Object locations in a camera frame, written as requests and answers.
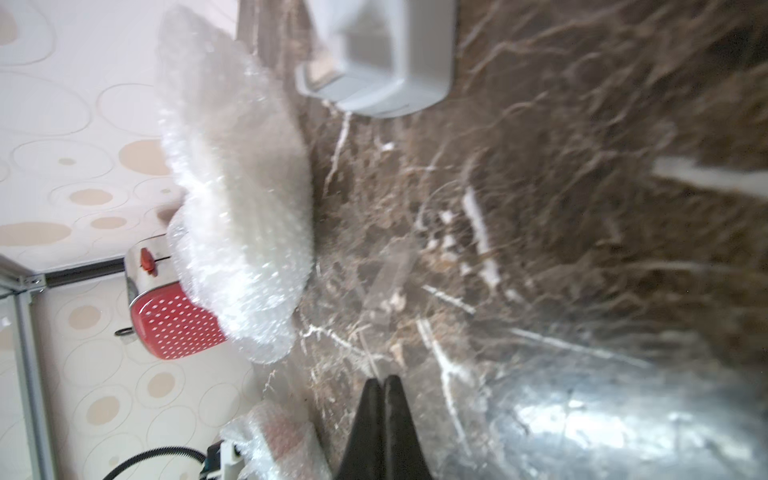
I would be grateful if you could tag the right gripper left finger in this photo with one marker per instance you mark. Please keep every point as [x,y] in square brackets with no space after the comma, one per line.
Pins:
[363,458]

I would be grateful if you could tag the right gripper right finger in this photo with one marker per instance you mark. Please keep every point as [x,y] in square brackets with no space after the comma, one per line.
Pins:
[403,458]

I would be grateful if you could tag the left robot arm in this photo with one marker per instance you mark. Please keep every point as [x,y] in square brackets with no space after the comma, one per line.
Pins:
[220,460]

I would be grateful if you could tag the bubble wrap sheet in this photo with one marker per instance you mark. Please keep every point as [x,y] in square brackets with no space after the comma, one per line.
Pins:
[273,444]
[229,138]
[250,289]

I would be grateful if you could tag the red silver toaster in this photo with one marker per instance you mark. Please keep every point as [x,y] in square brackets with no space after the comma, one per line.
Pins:
[163,318]

